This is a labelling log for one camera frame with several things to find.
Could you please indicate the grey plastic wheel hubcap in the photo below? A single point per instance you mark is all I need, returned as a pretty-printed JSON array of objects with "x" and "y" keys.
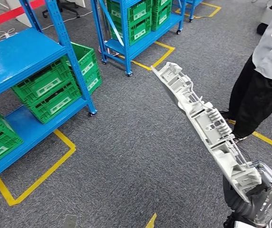
[{"x": 211, "y": 129}]

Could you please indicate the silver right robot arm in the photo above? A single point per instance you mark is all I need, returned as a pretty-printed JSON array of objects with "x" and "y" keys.
[{"x": 238, "y": 201}]

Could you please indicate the blue metal shelf rack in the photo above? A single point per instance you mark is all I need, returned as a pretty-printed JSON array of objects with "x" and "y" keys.
[
  {"x": 14, "y": 59},
  {"x": 138, "y": 47},
  {"x": 192, "y": 11}
]

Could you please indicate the yellow floor tape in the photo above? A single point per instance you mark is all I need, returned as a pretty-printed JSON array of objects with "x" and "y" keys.
[
  {"x": 151, "y": 222},
  {"x": 64, "y": 141},
  {"x": 214, "y": 11},
  {"x": 269, "y": 140},
  {"x": 164, "y": 55}
]

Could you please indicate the person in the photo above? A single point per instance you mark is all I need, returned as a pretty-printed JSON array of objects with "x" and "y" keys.
[{"x": 257, "y": 100}]

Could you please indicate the white and black equipment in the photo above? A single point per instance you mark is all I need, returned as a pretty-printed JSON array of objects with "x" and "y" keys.
[{"x": 269, "y": 15}]

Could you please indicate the dark robot left foot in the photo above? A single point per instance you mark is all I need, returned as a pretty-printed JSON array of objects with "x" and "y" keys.
[{"x": 69, "y": 222}]

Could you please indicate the chrome barrier stanchion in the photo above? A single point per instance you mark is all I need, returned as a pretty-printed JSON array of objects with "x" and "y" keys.
[{"x": 105, "y": 25}]

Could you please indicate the black office chair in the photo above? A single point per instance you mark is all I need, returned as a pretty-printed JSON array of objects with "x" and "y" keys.
[{"x": 62, "y": 4}]

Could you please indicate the white office desk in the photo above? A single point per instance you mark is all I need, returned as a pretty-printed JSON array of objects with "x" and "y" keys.
[{"x": 24, "y": 22}]

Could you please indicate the red barrier belt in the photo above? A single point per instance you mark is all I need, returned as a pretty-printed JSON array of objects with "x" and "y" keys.
[{"x": 2, "y": 17}]

